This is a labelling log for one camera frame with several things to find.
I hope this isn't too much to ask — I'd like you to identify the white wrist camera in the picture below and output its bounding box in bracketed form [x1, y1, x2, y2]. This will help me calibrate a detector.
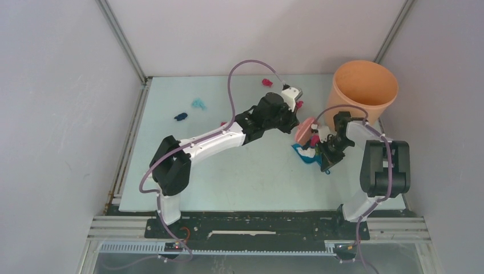
[310, 123, 333, 143]
[280, 84, 303, 112]

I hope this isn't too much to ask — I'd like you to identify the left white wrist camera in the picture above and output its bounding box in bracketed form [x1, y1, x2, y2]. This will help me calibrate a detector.
[280, 84, 303, 112]

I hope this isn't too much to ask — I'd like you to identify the white paper scrap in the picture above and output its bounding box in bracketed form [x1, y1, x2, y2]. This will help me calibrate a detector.
[297, 147, 316, 158]

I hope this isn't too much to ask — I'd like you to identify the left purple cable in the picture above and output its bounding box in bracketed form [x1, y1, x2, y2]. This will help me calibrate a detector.
[139, 59, 286, 261]

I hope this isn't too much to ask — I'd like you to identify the pink paper scrap right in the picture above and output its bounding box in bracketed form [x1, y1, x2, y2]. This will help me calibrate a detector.
[296, 100, 304, 109]

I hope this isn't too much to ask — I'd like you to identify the dark blue paper scrap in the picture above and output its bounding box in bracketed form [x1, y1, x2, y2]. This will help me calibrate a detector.
[174, 112, 188, 122]

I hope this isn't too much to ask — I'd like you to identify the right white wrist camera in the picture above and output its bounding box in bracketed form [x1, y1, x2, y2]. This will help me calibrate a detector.
[310, 123, 333, 143]

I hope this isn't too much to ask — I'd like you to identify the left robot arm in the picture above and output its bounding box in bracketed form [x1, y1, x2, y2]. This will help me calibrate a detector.
[148, 88, 302, 238]

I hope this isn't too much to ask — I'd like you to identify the pink plastic brush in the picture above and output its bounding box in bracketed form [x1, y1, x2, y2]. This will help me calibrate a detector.
[295, 117, 319, 146]

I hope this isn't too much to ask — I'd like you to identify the pink paper scrap far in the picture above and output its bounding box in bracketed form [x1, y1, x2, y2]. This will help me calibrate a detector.
[261, 78, 273, 87]

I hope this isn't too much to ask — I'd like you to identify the cyan paper scrap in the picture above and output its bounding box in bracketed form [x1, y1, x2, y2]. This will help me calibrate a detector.
[191, 98, 207, 111]

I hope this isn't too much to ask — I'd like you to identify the orange plastic bucket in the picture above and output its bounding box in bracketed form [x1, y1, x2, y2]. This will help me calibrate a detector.
[323, 60, 399, 129]

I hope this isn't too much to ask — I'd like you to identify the blue plastic dustpan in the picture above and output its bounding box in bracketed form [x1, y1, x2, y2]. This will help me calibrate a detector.
[291, 143, 322, 167]

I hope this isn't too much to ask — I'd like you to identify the aluminium frame post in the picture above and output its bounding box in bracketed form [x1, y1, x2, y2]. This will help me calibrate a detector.
[94, 0, 148, 84]
[373, 0, 417, 64]

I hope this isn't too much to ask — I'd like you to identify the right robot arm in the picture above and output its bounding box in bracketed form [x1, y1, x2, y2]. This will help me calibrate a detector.
[317, 111, 411, 239]

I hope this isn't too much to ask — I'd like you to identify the aluminium frame post left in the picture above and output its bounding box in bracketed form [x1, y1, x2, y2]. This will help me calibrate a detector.
[94, 0, 148, 84]

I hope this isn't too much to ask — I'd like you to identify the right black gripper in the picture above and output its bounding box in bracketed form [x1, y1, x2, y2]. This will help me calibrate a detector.
[317, 136, 354, 171]

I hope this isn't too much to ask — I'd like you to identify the purple cable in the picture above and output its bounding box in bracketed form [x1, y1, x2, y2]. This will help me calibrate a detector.
[139, 59, 286, 261]
[316, 104, 394, 274]

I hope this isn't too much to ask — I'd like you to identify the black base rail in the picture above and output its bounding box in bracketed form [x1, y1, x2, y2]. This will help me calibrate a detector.
[144, 211, 370, 252]

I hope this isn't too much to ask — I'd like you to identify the pink paper scrap near bucket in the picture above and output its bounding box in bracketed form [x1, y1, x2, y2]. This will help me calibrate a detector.
[309, 134, 320, 148]

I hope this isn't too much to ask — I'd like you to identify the aluminium frame post right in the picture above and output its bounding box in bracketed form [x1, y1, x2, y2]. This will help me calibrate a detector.
[373, 0, 417, 64]

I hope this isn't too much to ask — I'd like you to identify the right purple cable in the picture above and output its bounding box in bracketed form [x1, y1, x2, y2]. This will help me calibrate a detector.
[316, 104, 394, 274]

